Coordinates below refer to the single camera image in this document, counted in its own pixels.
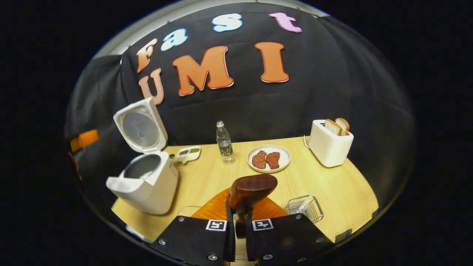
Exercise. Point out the round white plate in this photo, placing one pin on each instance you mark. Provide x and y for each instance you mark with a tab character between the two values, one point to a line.
284	153

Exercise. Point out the clear plastic water bottle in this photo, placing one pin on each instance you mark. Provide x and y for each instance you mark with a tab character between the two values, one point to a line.
224	144

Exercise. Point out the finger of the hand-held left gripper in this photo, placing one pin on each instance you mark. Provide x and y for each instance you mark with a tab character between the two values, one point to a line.
85	139

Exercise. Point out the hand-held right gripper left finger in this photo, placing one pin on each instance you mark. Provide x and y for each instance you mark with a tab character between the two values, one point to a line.
192	240

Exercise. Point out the dark table edge bracket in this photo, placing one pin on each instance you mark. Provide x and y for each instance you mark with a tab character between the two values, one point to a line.
343	235

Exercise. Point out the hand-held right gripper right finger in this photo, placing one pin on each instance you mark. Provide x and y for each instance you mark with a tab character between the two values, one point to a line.
284	240

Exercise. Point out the brown wooden spoon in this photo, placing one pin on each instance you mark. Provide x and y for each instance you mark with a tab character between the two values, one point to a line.
251	190

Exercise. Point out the black backdrop cloth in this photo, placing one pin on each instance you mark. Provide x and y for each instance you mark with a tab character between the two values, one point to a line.
332	85

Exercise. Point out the white rice cooker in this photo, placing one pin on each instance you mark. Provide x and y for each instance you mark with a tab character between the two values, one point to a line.
159	188

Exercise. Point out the red meat slice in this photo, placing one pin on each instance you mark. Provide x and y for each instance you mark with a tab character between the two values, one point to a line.
259	160
273	160

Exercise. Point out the clear square rice container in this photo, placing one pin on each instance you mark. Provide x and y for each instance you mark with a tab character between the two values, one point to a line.
188	211

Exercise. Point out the toast bread slice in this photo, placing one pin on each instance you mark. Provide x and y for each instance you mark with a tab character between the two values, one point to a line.
333	127
344	125

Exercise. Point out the white toaster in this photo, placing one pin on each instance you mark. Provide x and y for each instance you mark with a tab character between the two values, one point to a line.
327	147

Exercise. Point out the white divided condiment dish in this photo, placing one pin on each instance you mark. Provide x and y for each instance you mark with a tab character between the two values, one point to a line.
188	155

